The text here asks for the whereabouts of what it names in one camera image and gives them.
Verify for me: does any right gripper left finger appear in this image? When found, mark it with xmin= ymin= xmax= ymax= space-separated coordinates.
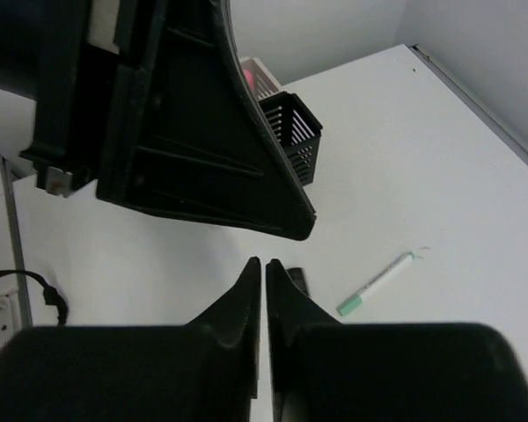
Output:
xmin=0 ymin=258 xmax=260 ymax=421

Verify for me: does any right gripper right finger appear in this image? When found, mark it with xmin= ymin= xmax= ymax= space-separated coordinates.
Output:
xmin=266 ymin=259 xmax=528 ymax=421

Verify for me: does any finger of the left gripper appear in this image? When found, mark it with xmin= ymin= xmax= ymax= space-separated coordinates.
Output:
xmin=96 ymin=1 xmax=316 ymax=241

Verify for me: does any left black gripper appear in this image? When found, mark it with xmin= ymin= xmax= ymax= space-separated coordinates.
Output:
xmin=0 ymin=0 xmax=168 ymax=197

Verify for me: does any mint cap white marker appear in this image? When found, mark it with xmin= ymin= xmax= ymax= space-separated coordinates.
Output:
xmin=336 ymin=251 xmax=418 ymax=317

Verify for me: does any pink cap black highlighter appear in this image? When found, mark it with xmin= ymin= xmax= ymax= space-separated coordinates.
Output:
xmin=243 ymin=69 xmax=254 ymax=93

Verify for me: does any black and white pen organizer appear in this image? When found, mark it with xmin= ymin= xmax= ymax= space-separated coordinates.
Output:
xmin=240 ymin=57 xmax=323 ymax=186

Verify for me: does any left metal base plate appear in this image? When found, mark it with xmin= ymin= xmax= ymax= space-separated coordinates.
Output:
xmin=0 ymin=292 xmax=22 ymax=342

